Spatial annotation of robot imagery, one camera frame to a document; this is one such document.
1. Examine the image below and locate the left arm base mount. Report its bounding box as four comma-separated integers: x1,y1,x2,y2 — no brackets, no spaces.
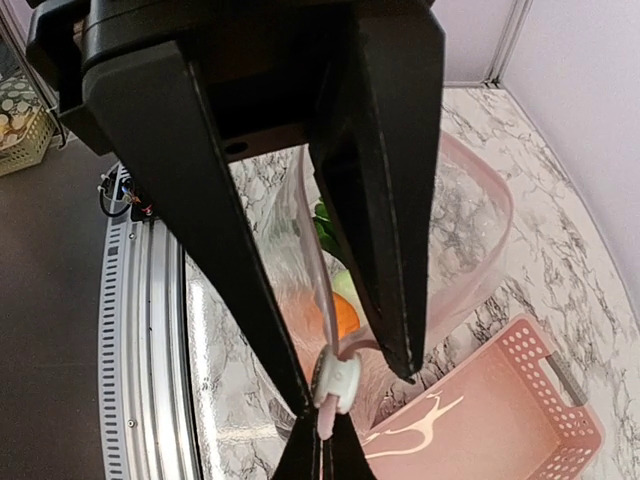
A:
97,162,156,222

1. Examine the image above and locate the pink plastic basket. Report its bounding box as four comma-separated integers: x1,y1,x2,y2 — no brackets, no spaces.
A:
362,315,603,479

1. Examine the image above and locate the white knitted vegetable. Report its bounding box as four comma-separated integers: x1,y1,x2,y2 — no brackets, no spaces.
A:
313,199,359,307

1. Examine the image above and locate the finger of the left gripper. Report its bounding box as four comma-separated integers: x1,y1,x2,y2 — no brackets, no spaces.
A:
309,1,445,380
83,41,312,415

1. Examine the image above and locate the right aluminium frame post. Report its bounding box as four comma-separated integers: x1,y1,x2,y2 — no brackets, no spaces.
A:
483,0,533,88

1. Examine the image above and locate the clear zip top bag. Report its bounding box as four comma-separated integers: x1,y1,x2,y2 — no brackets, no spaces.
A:
257,133,514,437

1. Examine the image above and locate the aluminium front rail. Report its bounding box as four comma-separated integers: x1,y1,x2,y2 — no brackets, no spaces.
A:
97,159,204,480

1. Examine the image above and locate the orange knitted fruit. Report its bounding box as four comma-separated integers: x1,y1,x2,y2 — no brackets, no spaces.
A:
333,293,361,339

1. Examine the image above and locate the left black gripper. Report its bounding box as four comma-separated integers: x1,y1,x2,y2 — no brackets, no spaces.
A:
26,1,350,161

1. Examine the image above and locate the yellow basket outside cell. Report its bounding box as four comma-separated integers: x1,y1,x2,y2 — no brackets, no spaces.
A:
0,74,56,176

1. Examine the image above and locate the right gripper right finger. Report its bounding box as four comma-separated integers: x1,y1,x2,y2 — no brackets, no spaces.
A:
324,415,376,480

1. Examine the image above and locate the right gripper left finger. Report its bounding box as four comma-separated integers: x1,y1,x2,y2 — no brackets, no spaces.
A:
271,417,321,480

